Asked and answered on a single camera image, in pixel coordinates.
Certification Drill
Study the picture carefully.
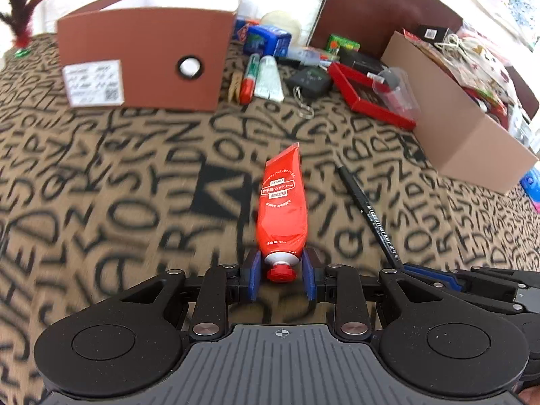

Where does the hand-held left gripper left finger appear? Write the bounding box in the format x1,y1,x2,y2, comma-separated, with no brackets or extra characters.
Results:
120,250,262,342

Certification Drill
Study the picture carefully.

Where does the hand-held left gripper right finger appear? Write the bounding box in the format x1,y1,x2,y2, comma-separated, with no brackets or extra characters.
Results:
303,248,441,342

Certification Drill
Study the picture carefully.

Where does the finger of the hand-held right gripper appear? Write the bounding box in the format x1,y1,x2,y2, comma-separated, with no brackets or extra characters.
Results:
470,266,540,288
401,263,540,305

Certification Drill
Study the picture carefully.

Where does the red hand cream tube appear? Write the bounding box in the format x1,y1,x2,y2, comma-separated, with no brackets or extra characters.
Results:
256,143,306,282

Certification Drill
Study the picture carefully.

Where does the black marker pen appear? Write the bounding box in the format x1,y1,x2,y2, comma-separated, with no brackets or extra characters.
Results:
336,164,401,267

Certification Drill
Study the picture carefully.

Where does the red picture frame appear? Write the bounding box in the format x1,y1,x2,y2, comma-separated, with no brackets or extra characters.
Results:
328,62,417,131

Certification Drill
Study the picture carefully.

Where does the black digital scale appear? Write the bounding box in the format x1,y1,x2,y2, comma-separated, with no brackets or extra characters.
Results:
283,67,332,121

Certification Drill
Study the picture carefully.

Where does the brown shoe box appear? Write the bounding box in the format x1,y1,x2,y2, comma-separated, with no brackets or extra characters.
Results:
56,0,242,113

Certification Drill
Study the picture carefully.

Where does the blue plastic item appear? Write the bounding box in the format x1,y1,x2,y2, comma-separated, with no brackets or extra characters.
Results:
520,166,540,214

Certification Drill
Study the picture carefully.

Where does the tan cardboard box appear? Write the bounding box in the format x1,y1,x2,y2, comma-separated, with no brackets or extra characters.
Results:
381,30,540,195

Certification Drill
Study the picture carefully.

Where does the clear plastic package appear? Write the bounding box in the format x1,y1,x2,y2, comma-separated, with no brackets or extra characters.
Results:
367,67,420,119

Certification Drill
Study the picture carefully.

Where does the wooden clothespin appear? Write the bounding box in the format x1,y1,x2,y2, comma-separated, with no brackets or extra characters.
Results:
227,72,245,103

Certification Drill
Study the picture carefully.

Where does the green and red marker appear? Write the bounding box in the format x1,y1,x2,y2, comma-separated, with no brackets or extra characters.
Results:
240,53,261,105

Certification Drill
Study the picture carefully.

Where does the white squeeze tube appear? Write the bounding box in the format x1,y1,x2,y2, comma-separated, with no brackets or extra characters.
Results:
254,56,285,102

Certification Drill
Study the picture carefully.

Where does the large black box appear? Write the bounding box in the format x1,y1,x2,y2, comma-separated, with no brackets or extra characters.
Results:
337,48,386,74

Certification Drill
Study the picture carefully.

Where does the clear plastic bag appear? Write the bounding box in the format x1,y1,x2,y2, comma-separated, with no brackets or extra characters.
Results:
280,46,334,68

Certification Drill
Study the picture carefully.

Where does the small green box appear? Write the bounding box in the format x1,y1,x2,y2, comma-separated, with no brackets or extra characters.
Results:
325,34,362,55

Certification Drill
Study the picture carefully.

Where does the red snack packet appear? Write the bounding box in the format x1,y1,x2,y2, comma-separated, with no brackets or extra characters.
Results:
401,29,428,48

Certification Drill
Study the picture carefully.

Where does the blue printed box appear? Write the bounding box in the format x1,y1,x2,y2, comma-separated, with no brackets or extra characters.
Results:
243,24,293,57

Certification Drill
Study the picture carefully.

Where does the small black box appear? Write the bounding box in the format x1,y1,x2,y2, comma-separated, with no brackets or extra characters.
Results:
415,25,458,44

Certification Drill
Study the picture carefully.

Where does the red and blue packet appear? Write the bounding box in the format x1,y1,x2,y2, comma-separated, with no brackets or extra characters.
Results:
233,19,260,44

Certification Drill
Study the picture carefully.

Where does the translucent round lid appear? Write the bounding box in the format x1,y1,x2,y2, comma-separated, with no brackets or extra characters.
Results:
260,11,302,45

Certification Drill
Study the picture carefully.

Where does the brown shoe box lid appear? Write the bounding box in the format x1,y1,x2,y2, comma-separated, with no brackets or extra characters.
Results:
307,0,465,51

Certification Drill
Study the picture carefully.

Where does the red feather toy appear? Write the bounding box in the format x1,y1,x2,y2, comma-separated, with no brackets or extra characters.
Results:
0,0,83,49

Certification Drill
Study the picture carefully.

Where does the floral drawstring bag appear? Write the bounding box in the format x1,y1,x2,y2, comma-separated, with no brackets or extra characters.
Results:
434,34,526,108

